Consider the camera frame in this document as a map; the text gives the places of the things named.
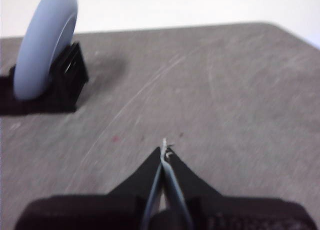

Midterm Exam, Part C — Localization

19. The blue plate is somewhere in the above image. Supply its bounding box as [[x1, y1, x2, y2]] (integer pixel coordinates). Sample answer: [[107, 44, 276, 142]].
[[12, 0, 79, 100]]

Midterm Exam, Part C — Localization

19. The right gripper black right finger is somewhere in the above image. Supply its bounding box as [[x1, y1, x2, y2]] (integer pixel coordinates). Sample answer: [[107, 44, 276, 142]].
[[161, 138, 222, 230]]

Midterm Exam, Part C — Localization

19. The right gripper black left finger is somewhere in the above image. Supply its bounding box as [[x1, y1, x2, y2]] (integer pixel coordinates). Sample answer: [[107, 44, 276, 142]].
[[107, 146, 163, 230]]

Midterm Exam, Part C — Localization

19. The black plate rack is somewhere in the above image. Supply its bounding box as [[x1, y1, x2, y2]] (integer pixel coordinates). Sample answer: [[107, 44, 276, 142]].
[[0, 41, 90, 116]]

